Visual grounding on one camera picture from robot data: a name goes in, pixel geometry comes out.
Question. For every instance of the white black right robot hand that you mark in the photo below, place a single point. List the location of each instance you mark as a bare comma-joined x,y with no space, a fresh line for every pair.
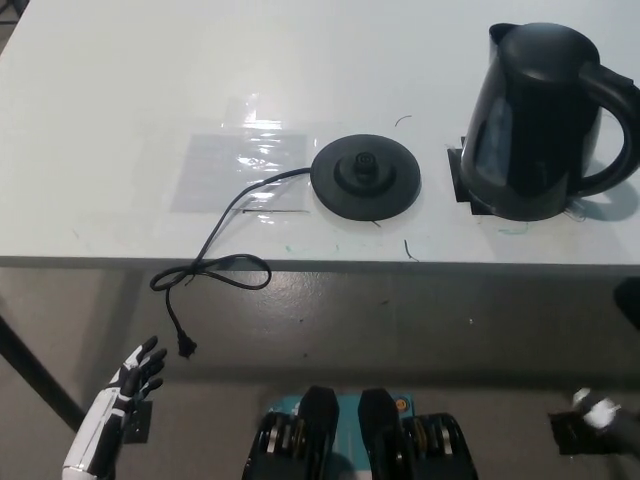
602,411

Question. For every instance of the black tape patch on desk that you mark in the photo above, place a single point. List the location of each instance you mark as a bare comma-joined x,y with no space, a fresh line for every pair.
457,175

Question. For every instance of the dark object at floor edge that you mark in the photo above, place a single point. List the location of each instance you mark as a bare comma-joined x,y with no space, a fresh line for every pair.
629,299

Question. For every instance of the large black floor tape square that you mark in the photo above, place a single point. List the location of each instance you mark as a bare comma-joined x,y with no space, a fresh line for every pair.
570,435

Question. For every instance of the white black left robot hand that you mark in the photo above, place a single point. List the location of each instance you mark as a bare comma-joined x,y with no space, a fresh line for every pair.
107,410

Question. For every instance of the black round kettle base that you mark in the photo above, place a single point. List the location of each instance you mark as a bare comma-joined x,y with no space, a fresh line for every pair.
390,195

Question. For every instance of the small black floor tape square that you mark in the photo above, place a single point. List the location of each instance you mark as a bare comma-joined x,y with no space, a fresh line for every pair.
142,425

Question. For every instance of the grey transparent plastic sheet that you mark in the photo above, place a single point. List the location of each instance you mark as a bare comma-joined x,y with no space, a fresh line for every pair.
210,175

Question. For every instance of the black electric kettle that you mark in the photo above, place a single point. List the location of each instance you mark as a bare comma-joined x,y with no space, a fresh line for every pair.
525,125

